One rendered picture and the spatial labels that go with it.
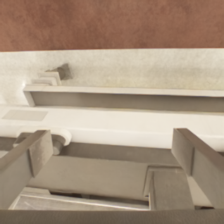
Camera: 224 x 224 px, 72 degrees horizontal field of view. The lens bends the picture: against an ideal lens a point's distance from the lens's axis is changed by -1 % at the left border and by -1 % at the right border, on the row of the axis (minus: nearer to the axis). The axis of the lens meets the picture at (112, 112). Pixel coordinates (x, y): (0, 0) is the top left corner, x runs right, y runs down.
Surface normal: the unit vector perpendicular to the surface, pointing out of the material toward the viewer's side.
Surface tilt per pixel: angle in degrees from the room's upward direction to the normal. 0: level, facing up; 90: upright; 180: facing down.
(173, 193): 90
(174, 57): 0
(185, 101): 0
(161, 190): 90
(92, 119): 90
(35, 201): 90
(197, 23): 0
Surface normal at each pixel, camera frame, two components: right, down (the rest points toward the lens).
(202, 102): -0.12, 0.62
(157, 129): -0.04, -0.78
